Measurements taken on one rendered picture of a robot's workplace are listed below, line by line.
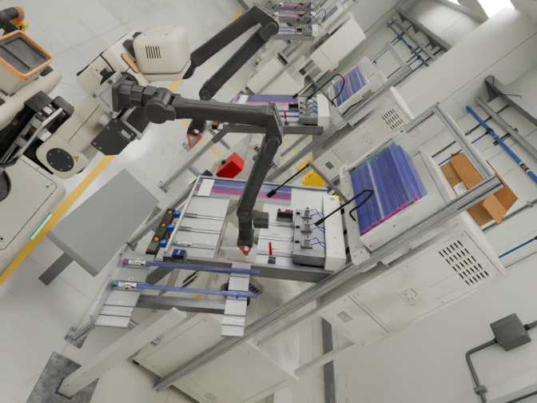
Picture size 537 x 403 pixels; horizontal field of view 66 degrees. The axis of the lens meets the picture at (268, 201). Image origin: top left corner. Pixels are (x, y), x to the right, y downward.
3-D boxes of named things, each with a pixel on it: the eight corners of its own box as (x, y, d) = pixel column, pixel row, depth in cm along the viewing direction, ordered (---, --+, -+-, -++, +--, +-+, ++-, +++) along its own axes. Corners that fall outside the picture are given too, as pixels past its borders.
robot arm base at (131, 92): (124, 73, 135) (111, 85, 125) (149, 77, 136) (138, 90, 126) (125, 98, 140) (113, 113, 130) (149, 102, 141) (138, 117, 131)
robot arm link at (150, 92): (141, 84, 134) (137, 93, 130) (173, 89, 134) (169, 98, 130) (143, 108, 140) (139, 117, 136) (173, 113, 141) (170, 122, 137)
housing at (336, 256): (321, 282, 176) (326, 256, 168) (319, 217, 217) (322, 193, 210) (340, 284, 176) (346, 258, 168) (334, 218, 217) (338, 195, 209)
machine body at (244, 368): (124, 363, 213) (203, 309, 187) (163, 271, 272) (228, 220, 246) (216, 421, 235) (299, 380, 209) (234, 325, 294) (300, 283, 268)
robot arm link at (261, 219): (240, 197, 168) (238, 212, 162) (269, 197, 168) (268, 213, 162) (242, 217, 177) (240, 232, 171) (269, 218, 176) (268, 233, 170)
